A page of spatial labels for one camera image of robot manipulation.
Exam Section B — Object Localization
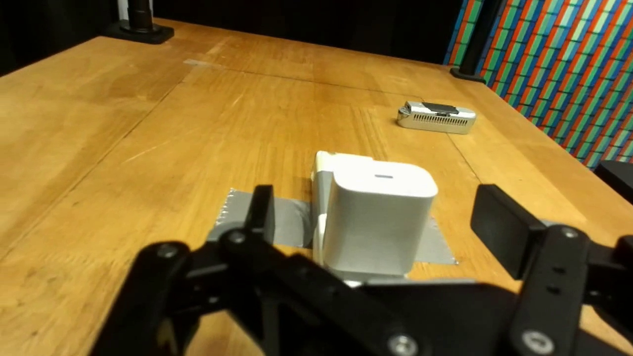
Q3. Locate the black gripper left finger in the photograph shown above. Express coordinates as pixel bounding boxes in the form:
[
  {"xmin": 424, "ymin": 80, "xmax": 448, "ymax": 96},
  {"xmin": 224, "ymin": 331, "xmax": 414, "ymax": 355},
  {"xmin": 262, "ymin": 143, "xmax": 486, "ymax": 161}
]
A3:
[{"xmin": 92, "ymin": 185, "xmax": 353, "ymax": 356}]

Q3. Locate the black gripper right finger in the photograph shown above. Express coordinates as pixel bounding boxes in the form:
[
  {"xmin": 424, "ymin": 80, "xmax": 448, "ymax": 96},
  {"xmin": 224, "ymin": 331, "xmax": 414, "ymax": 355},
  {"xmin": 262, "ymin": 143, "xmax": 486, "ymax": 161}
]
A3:
[{"xmin": 472, "ymin": 183, "xmax": 633, "ymax": 356}]

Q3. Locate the white charger brick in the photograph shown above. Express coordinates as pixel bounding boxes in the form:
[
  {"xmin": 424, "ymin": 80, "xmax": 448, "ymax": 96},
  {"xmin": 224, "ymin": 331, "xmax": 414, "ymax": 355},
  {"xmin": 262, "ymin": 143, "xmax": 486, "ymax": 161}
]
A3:
[{"xmin": 327, "ymin": 153, "xmax": 442, "ymax": 279}]

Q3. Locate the black curtain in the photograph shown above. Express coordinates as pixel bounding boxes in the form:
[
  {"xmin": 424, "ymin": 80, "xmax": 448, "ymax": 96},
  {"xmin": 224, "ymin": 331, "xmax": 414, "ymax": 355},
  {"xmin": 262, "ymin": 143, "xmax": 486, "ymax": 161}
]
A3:
[{"xmin": 0, "ymin": 0, "xmax": 466, "ymax": 76}]

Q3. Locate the black camera stand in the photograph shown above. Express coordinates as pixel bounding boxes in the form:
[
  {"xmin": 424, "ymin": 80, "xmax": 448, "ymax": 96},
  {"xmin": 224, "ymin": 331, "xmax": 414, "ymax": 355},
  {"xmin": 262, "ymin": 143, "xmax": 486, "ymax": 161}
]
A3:
[{"xmin": 450, "ymin": 0, "xmax": 503, "ymax": 86}]

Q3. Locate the black post with base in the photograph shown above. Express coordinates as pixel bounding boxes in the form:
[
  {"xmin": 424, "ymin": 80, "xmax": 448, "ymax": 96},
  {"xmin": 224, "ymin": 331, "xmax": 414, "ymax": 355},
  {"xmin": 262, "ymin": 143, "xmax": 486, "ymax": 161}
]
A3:
[{"xmin": 104, "ymin": 0, "xmax": 179, "ymax": 46}]

